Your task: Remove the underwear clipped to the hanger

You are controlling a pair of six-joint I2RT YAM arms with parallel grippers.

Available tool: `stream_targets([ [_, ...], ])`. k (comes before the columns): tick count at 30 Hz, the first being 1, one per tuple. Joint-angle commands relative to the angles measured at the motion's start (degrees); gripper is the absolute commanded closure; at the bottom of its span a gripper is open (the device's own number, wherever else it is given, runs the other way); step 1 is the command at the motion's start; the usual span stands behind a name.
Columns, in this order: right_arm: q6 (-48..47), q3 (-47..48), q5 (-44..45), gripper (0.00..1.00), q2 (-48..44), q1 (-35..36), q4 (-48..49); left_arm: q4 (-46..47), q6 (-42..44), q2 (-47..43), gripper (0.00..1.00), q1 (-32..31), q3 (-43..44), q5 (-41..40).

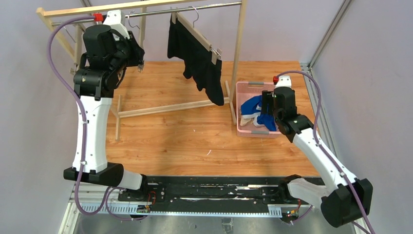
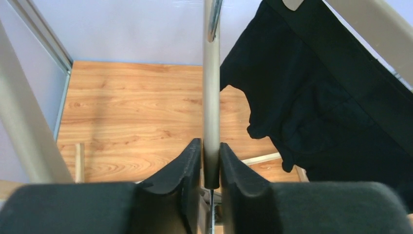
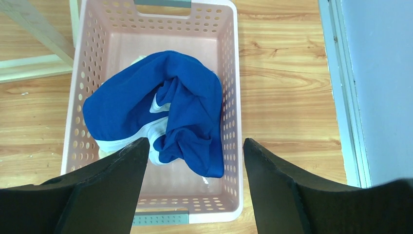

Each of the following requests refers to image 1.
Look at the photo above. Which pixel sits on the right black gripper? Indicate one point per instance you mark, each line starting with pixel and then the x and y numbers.
pixel 266 105

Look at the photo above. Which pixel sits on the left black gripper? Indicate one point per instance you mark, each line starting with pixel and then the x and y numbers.
pixel 137 51

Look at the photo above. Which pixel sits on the blue underwear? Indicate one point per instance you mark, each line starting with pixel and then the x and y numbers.
pixel 252 108

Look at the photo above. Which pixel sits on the cream cotton underwear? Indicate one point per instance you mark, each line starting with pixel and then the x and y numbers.
pixel 246 121

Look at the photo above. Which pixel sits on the black underwear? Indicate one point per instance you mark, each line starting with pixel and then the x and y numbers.
pixel 197 60

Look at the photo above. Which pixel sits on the wooden hanger with black underwear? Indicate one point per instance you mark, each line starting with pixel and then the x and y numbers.
pixel 190 26

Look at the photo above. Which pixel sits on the wooden hanger with blue underwear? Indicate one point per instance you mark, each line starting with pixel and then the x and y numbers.
pixel 142 30

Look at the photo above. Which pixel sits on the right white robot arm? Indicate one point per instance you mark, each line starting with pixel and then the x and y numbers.
pixel 343 198

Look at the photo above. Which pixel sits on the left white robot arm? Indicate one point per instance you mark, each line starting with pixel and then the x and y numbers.
pixel 102 68

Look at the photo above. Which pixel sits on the empty wooden clip hanger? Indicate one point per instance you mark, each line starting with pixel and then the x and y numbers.
pixel 79 29

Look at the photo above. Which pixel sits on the pink plastic basket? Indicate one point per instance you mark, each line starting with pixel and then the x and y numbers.
pixel 244 91

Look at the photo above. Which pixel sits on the wooden clothes rack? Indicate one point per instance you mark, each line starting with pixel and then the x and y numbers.
pixel 46 17

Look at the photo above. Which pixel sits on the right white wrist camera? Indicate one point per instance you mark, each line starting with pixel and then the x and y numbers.
pixel 282 81

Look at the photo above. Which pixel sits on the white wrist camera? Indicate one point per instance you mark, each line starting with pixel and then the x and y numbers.
pixel 116 20
pixel 282 81

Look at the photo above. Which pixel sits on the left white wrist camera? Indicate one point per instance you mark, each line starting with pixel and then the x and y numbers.
pixel 116 20

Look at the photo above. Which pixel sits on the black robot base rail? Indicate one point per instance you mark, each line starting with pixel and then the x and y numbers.
pixel 206 196

